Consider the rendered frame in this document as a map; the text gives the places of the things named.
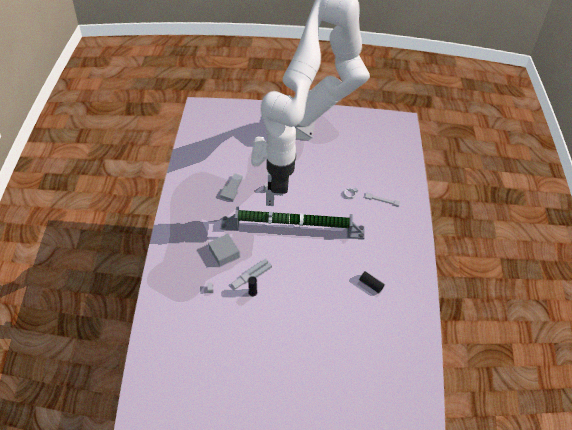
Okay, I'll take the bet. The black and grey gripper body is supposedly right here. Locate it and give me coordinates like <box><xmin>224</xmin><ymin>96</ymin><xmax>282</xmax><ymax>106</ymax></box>
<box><xmin>251</xmin><ymin>137</ymin><xmax>296</xmax><ymax>194</ymax></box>

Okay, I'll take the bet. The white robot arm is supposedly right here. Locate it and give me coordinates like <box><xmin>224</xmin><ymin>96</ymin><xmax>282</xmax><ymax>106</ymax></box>
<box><xmin>261</xmin><ymin>0</ymin><xmax>370</xmax><ymax>152</ymax></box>

